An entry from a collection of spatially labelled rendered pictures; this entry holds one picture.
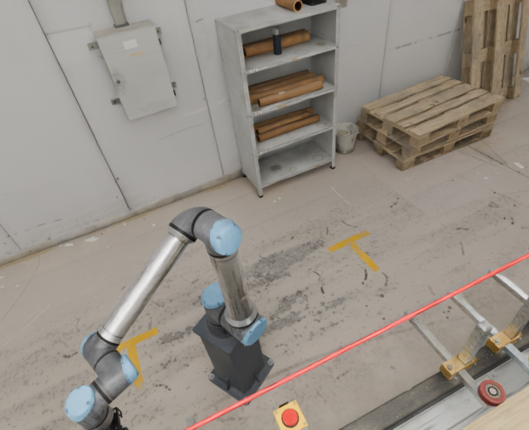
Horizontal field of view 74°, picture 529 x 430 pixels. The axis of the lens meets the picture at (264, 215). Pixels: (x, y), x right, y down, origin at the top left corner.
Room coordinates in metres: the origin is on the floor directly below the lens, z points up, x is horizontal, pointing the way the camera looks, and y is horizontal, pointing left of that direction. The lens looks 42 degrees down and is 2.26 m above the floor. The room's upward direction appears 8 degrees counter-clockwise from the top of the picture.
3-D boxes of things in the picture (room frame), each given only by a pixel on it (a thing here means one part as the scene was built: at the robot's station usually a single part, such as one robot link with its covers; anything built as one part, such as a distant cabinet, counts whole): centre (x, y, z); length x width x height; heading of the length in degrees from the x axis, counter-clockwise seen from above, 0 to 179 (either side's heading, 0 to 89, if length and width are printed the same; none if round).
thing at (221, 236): (0.89, 0.16, 1.08); 0.17 x 0.15 x 0.75; 43
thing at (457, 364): (0.56, -0.67, 0.82); 0.13 x 0.06 x 0.05; 109
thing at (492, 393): (0.42, -0.70, 0.85); 0.08 x 0.08 x 0.11
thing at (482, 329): (0.57, -0.69, 0.86); 0.03 x 0.03 x 0.48; 19
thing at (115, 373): (0.55, 0.56, 1.14); 0.12 x 0.12 x 0.09; 43
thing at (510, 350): (0.69, -0.87, 0.80); 0.43 x 0.03 x 0.04; 19
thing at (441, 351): (0.61, -0.64, 0.82); 0.43 x 0.03 x 0.04; 19
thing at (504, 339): (0.64, -0.91, 0.80); 0.13 x 0.06 x 0.05; 109
